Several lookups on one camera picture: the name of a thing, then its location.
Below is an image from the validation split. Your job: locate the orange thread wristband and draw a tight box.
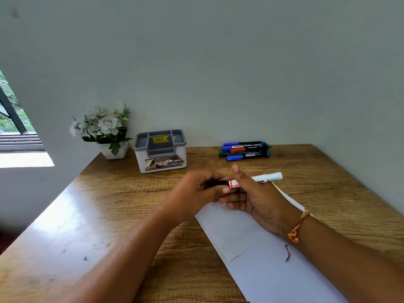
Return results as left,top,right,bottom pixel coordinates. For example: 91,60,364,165
284,210,312,262

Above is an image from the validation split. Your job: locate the white box with grey lid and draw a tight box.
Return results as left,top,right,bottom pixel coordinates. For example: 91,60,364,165
133,129,187,174

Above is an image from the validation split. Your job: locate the large white paper sheet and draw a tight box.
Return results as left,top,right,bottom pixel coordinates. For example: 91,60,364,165
195,182,349,303

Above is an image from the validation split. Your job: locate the white flower pot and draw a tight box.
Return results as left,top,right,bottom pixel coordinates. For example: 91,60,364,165
97,141,129,160

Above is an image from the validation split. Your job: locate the black marker red cap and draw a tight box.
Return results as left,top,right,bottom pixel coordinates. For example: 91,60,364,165
229,147,269,154

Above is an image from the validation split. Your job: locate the white window sill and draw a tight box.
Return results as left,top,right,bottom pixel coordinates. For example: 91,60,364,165
0,151,55,169

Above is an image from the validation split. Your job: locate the dark window frame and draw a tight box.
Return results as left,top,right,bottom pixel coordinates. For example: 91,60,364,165
0,69,45,152

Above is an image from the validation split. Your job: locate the person's right forearm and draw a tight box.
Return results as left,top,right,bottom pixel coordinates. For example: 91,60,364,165
289,213,404,303

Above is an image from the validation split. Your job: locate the black marker blue cap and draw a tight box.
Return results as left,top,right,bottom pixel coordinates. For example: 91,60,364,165
226,152,271,162
222,144,265,151
223,141,265,147

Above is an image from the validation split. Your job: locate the white whiteboard marker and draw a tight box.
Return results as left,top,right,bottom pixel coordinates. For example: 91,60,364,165
228,172,283,189

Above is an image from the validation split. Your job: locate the white artificial flower bunch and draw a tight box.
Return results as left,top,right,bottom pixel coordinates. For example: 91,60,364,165
69,103,134,156

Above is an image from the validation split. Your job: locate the small white paper sheet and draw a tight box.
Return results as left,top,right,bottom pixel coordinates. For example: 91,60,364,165
196,202,264,263

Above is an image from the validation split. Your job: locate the person's left hand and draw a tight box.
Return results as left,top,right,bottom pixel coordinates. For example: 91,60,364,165
157,169,232,225

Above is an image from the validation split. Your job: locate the person's left forearm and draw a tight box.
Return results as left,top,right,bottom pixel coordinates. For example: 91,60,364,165
52,206,177,303

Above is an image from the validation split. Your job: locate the person's right hand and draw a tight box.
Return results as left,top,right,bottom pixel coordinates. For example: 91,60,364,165
217,164,304,238

